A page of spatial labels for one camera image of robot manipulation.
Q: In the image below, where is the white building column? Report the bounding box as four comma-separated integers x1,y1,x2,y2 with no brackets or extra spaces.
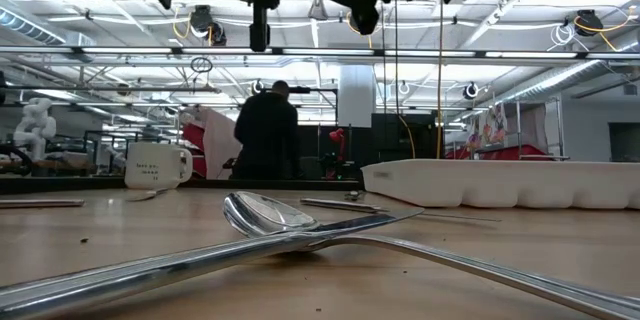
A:
338,63,377,129

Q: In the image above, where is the black partition cabinet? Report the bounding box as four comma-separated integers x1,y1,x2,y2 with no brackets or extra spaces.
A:
370,112,442,161

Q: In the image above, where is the person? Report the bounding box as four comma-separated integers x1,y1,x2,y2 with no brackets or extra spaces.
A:
231,79,302,180

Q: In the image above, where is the long light strip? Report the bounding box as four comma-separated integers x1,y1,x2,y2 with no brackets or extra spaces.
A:
0,44,640,60

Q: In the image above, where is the white tilted panel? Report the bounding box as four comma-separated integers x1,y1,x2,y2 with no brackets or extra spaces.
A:
178,105,242,180

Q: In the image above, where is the pink and white mug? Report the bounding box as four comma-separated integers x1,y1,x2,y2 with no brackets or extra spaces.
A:
123,140,194,191

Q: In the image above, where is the white cutlery organizer tray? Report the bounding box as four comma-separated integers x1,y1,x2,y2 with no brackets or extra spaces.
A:
359,158,640,210

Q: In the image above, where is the black hanging cable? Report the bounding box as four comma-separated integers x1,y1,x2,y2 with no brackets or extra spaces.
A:
392,0,400,117

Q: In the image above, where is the black rig frame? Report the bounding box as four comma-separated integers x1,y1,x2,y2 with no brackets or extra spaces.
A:
257,86,340,129

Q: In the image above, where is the black hanging ring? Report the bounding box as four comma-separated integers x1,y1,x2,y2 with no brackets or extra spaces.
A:
190,55,214,74

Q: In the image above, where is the silver ventilation duct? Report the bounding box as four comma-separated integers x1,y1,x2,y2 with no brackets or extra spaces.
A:
0,5,97,50
492,57,640,107

